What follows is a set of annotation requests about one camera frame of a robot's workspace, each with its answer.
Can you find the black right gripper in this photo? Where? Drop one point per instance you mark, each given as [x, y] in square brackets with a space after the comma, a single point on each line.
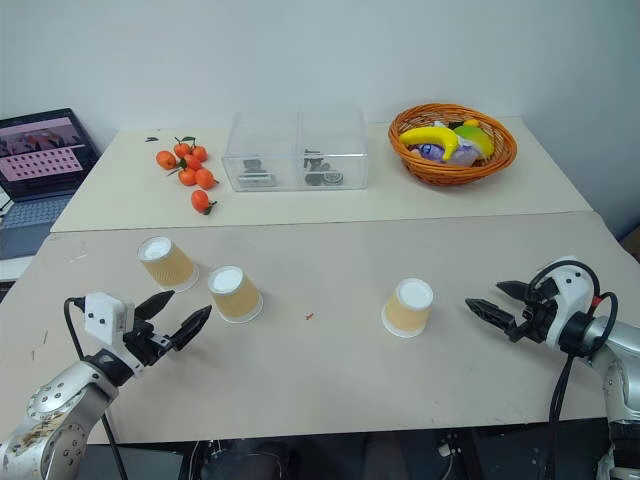
[535, 320]

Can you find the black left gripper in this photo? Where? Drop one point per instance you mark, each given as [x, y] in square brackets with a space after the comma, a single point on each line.
[145, 345]

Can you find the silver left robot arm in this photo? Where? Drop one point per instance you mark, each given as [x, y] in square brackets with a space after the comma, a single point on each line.
[60, 400]

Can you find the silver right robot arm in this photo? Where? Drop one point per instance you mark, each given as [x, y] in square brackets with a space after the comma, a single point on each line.
[620, 345]

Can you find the brown ribbed paper cup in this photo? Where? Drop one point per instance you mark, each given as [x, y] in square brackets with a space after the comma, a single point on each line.
[407, 310]
[167, 267]
[235, 297]

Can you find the small orange mandarin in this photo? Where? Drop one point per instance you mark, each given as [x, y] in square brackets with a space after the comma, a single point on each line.
[166, 159]
[187, 176]
[200, 200]
[205, 178]
[199, 153]
[192, 162]
[181, 149]

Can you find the orange woven wicker basket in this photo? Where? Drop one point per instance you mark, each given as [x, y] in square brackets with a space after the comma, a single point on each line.
[450, 175]

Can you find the small black hardware pieces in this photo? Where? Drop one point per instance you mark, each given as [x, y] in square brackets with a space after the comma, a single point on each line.
[256, 176]
[322, 172]

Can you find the green yellow toy mango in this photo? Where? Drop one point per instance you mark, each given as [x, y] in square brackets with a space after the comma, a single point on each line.
[477, 139]

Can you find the purple toy grapes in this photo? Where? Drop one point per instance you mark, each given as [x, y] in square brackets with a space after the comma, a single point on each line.
[429, 151]

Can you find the yellow toy banana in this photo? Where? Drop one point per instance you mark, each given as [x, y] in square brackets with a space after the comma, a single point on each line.
[430, 135]

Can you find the open grey laptop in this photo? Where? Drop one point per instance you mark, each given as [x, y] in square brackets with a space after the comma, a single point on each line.
[40, 150]

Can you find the clear plastic storage box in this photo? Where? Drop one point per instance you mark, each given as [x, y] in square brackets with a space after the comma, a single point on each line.
[295, 135]

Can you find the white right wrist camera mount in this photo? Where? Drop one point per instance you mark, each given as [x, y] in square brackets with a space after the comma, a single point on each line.
[570, 290]

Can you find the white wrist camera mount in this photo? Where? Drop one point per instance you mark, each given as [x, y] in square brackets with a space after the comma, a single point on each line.
[570, 290]
[105, 312]

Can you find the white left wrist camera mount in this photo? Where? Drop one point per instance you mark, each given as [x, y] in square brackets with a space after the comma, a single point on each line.
[105, 312]

